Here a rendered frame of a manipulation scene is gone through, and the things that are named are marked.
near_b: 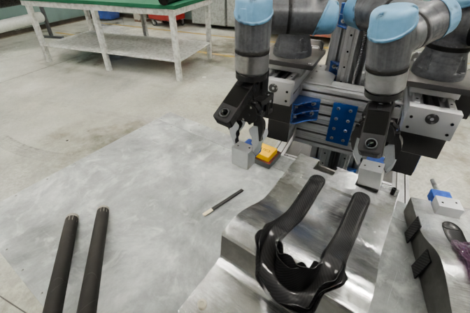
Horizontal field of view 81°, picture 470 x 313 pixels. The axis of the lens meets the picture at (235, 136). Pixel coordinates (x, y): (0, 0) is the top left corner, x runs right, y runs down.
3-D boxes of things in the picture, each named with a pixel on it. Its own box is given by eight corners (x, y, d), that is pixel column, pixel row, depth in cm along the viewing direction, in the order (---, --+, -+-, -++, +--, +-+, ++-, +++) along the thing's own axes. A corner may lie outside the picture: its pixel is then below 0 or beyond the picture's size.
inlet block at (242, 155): (257, 140, 82) (257, 125, 79) (271, 146, 80) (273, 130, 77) (231, 163, 73) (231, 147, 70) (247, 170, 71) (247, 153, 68)
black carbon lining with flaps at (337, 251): (310, 177, 74) (316, 149, 69) (374, 204, 66) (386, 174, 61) (236, 284, 50) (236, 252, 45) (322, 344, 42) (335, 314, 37)
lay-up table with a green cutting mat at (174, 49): (95, 44, 504) (77, -20, 448) (216, 57, 437) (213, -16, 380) (40, 63, 415) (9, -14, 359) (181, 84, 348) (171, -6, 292)
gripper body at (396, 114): (401, 126, 64) (410, 78, 57) (393, 148, 59) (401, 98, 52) (366, 121, 68) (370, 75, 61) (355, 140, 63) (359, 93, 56)
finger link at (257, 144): (274, 147, 72) (269, 115, 68) (263, 158, 68) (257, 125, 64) (264, 145, 74) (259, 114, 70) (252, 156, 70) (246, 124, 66)
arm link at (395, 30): (435, 1, 45) (399, 16, 43) (422, 64, 52) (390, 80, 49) (392, -2, 51) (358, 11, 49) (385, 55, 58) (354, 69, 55)
